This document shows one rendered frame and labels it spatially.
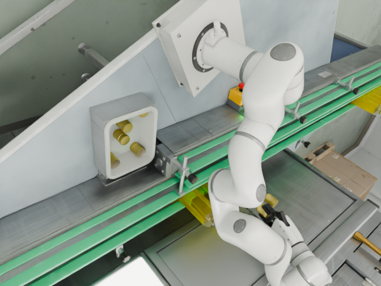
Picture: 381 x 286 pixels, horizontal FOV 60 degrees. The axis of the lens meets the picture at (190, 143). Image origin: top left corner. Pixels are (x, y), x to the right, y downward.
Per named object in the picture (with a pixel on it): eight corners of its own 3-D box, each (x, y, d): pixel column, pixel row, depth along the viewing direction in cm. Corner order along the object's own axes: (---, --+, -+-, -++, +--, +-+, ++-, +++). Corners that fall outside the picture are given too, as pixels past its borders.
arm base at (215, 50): (190, 32, 91) (233, 53, 83) (221, 9, 95) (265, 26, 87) (199, 75, 103) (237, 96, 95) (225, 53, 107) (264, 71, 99)
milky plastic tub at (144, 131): (94, 165, 106) (108, 182, 101) (89, 107, 92) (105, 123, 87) (140, 146, 116) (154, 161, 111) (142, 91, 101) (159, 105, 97)
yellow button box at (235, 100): (225, 102, 137) (238, 112, 133) (229, 87, 132) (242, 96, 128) (237, 98, 141) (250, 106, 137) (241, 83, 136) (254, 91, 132)
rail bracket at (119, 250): (100, 242, 110) (121, 272, 103) (98, 229, 106) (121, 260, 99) (110, 235, 112) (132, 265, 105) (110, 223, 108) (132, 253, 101)
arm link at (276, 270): (276, 226, 88) (318, 260, 97) (241, 257, 91) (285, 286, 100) (290, 249, 80) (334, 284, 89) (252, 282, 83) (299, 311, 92)
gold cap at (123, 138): (112, 130, 100) (120, 138, 98) (122, 126, 102) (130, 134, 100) (112, 139, 102) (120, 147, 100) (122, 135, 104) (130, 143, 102)
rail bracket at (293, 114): (275, 109, 142) (301, 125, 134) (280, 94, 137) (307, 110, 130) (280, 106, 144) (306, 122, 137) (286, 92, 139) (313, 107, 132)
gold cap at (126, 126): (115, 117, 98) (123, 125, 96) (125, 114, 100) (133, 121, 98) (115, 127, 100) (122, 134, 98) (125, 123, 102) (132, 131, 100)
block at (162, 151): (152, 166, 116) (164, 178, 113) (153, 146, 110) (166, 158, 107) (160, 162, 118) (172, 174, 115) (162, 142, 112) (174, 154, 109)
